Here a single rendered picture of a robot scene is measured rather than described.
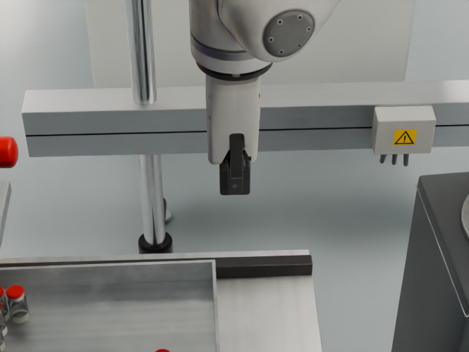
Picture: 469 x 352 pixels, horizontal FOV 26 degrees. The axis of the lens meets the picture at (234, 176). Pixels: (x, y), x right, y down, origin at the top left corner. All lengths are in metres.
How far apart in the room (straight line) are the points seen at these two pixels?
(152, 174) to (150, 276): 0.97
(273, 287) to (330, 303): 1.18
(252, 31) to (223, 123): 0.15
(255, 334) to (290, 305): 0.06
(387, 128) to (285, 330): 0.94
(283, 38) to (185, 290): 0.50
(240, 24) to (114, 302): 0.51
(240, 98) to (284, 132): 1.18
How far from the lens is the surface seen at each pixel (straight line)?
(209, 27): 0.92
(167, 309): 1.24
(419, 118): 2.09
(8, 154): 1.28
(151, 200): 2.26
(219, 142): 0.97
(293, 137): 2.13
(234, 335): 1.21
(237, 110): 0.95
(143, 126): 2.10
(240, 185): 1.06
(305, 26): 0.84
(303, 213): 2.64
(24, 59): 3.25
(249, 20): 0.83
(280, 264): 1.26
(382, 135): 2.09
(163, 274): 1.26
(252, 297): 1.25
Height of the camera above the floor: 1.81
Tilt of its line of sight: 41 degrees down
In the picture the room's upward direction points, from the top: straight up
